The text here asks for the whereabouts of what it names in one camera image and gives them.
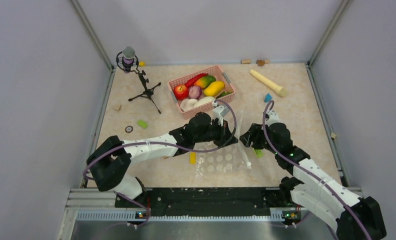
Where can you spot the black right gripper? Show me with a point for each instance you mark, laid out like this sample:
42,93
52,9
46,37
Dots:
253,135

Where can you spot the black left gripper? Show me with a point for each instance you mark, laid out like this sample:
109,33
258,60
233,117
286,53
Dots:
226,137

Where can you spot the clear dotted zip top bag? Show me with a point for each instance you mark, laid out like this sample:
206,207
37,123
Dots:
229,159

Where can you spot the pink plastic basket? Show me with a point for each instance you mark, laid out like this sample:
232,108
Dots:
215,71

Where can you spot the purple onion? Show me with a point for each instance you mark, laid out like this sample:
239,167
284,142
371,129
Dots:
194,92

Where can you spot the red apple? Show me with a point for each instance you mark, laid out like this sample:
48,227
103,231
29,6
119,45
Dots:
180,92

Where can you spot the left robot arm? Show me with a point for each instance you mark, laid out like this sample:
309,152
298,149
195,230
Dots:
109,163

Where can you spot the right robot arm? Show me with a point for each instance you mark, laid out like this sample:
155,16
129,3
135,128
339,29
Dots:
349,215

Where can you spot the green toy brick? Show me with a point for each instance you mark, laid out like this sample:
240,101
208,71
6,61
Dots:
258,153

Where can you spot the yellow toy block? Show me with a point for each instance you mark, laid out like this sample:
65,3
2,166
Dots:
192,158

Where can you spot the white radish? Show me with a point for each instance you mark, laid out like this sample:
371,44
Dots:
203,101

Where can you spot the blue toy block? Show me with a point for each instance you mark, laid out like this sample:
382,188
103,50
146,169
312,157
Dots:
267,98

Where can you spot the green leafy vegetable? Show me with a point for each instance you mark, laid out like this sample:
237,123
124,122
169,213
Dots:
224,93

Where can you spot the yellow mango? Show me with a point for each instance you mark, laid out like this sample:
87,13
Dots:
214,89

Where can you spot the beige wooden rolling pin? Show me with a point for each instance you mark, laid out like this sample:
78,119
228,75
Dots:
279,90

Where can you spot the green orange mango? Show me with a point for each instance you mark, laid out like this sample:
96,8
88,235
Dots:
204,81

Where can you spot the red chili pepper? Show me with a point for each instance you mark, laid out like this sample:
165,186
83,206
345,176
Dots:
192,80

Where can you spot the green rectangular block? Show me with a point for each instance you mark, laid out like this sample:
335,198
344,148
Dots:
142,124

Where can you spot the small round token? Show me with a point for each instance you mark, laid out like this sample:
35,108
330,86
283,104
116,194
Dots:
129,129

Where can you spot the light wooden block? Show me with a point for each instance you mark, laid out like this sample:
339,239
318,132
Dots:
117,107

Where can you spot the microphone on black tripod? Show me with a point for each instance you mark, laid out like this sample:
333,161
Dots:
128,62

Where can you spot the brown piece at back wall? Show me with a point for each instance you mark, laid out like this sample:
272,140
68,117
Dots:
262,62

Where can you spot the cork at back wall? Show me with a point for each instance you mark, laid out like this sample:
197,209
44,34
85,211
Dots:
245,61

